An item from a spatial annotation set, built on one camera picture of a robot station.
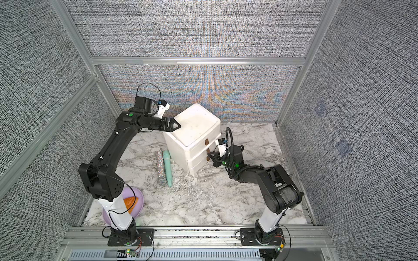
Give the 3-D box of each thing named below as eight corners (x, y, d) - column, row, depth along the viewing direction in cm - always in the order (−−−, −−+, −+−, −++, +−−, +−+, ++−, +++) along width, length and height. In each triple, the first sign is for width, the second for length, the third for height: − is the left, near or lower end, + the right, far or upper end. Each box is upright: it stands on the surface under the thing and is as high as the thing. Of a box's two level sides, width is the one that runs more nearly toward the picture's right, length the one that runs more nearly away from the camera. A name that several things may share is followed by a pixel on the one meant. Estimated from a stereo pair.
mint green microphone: (165, 187, 91) (164, 184, 87) (164, 154, 105) (163, 150, 101) (172, 186, 91) (171, 183, 88) (170, 153, 105) (169, 149, 102)
